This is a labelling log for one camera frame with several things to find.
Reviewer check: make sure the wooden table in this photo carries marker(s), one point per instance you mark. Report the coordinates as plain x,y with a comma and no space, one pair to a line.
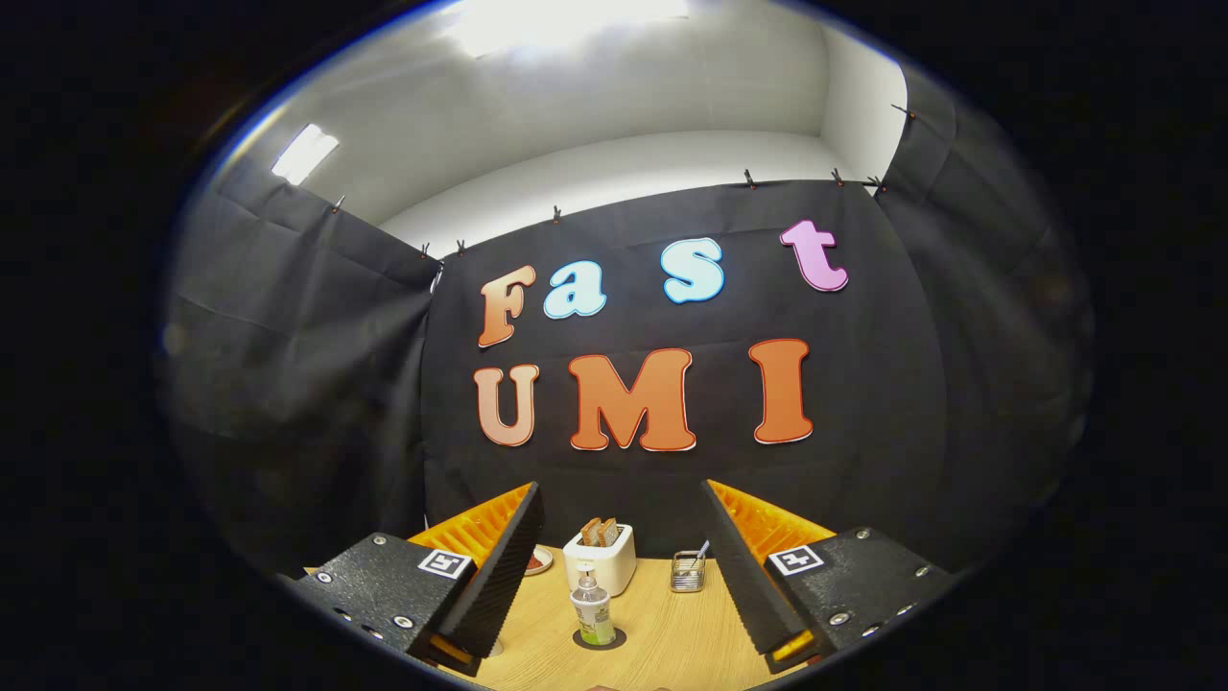
681,633

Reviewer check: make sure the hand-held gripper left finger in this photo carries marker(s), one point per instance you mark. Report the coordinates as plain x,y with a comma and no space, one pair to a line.
499,576

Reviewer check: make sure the clear juice bottle green label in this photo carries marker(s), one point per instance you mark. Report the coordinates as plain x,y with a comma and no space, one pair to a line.
593,614

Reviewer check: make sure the dark round coaster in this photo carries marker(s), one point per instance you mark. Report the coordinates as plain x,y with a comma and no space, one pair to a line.
619,637

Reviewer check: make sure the row of black cloth clips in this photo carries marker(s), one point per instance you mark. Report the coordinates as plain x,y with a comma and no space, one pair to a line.
749,178

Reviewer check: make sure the large ceiling light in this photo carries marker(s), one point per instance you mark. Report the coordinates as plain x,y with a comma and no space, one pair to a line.
566,24

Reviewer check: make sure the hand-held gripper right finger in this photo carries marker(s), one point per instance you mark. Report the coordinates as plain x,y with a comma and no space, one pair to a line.
739,576

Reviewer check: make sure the cream toaster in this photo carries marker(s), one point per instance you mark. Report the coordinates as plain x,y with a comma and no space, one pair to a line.
614,571

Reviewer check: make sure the toast slice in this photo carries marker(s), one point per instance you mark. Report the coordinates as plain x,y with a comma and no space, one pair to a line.
590,533
608,531

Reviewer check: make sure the ceiling strip light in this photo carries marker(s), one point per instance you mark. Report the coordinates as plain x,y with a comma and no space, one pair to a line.
305,154

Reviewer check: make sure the small white dish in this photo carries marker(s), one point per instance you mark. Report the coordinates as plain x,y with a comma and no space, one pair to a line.
543,568

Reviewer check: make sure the striped straw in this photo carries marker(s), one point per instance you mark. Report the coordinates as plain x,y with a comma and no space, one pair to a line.
703,550

